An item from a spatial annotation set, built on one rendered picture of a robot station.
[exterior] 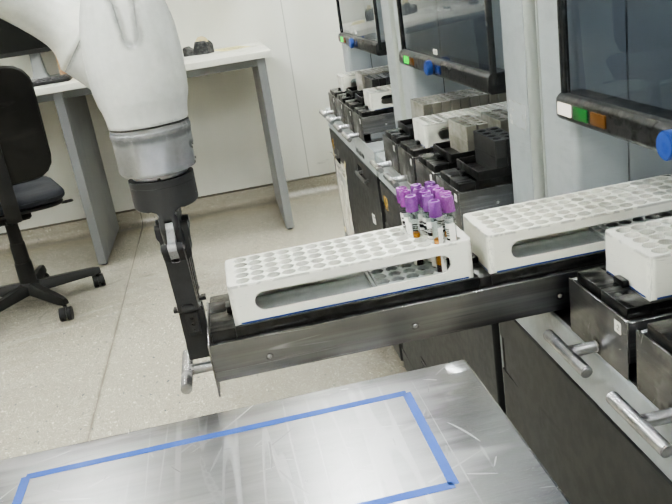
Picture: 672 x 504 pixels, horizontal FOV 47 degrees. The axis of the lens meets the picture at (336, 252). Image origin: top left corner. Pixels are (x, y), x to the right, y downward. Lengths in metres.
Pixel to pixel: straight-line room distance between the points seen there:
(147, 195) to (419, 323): 0.35
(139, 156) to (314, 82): 3.62
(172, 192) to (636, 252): 0.51
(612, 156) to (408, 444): 0.61
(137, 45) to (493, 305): 0.50
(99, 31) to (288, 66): 3.60
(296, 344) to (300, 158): 3.63
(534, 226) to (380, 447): 0.41
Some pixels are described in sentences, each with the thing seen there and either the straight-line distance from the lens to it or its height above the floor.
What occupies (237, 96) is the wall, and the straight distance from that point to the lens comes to 4.42.
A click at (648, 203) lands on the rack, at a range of 1.02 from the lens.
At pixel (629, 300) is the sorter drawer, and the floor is 0.82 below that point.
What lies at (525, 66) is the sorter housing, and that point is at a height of 1.01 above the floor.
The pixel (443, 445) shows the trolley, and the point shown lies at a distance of 0.64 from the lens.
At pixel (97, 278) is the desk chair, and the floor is 0.05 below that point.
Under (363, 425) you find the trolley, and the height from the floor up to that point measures 0.82.
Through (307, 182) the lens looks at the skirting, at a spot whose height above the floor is 0.07.
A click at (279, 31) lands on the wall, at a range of 4.41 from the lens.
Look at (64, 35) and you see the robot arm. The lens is 1.00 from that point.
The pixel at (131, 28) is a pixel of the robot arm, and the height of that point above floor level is 1.16.
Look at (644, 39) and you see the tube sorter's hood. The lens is 0.89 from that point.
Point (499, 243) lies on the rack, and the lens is 0.95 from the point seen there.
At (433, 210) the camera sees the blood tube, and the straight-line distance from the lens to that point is 0.91.
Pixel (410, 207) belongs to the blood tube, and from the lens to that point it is 0.94.
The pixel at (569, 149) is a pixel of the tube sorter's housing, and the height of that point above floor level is 0.91.
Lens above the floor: 1.18
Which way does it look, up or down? 20 degrees down
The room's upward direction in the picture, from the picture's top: 9 degrees counter-clockwise
